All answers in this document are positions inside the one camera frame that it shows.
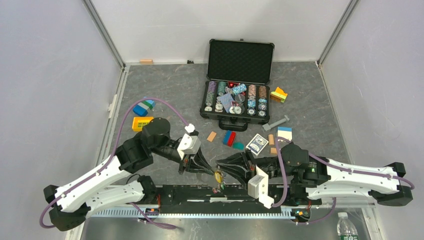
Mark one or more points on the blue white brick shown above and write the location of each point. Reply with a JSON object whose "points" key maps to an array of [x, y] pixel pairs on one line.
{"points": [[285, 132]]}

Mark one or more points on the orange wooden block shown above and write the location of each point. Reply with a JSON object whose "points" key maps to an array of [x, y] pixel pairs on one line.
{"points": [[273, 151]]}

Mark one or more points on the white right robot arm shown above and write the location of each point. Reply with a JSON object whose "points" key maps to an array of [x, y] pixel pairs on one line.
{"points": [[308, 178]]}

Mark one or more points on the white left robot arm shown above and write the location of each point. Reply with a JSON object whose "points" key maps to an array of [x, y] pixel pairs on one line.
{"points": [[71, 204]]}

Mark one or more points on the yellow orange brick pile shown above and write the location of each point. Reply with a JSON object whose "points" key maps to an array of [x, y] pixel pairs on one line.
{"points": [[278, 95]]}

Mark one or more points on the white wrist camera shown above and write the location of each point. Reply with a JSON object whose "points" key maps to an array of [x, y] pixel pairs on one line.
{"points": [[190, 143], [258, 188]]}

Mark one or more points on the orange flat block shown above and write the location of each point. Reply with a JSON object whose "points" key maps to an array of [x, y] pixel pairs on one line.
{"points": [[211, 136]]}

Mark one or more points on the plastic water bottle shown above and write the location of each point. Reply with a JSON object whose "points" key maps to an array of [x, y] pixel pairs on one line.
{"points": [[345, 228]]}

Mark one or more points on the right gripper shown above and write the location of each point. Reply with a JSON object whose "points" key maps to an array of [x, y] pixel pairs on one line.
{"points": [[232, 164]]}

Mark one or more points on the grey plastic bolt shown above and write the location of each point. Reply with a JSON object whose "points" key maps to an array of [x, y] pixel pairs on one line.
{"points": [[268, 126]]}

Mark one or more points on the blue grey green brick stack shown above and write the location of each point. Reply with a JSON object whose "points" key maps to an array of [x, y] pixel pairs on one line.
{"points": [[143, 108]]}

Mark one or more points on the blue playing card box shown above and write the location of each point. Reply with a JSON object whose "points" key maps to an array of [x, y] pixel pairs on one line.
{"points": [[257, 144]]}

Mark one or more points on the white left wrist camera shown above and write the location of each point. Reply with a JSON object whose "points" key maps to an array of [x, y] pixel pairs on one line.
{"points": [[190, 143]]}

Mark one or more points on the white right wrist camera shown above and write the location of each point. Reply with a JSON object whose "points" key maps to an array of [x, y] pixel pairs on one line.
{"points": [[258, 188]]}

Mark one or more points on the teal flat piece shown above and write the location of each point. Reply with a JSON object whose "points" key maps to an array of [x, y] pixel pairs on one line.
{"points": [[238, 146]]}

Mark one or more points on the wooden block on ledge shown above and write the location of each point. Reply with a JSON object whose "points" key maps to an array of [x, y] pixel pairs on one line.
{"points": [[146, 61]]}

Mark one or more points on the blue red brick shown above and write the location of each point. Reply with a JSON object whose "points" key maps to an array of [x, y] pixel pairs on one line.
{"points": [[229, 138]]}

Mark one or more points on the yellow window brick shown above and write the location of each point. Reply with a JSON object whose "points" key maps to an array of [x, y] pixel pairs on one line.
{"points": [[140, 121]]}

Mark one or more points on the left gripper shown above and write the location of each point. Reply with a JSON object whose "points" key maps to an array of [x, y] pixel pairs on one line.
{"points": [[188, 162]]}

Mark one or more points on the yellow key tag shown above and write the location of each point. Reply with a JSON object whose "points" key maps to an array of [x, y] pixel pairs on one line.
{"points": [[218, 177]]}

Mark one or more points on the black poker chip case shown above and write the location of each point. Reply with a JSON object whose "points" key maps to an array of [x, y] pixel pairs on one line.
{"points": [[236, 92]]}

